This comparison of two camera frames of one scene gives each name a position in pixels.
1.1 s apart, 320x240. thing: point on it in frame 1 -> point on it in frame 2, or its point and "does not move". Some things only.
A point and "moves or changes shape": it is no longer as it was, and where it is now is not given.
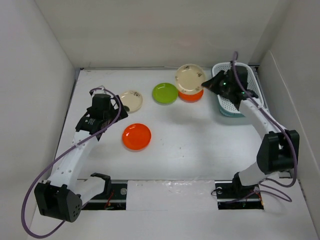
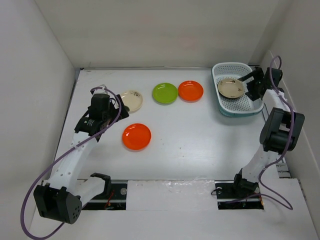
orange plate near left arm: (136, 136) does not move
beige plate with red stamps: (189, 78) moves or changes shape
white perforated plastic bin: (228, 107) does not move
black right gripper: (212, 84) -> (258, 74)
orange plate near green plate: (191, 98) does not move
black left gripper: (115, 112) does not move
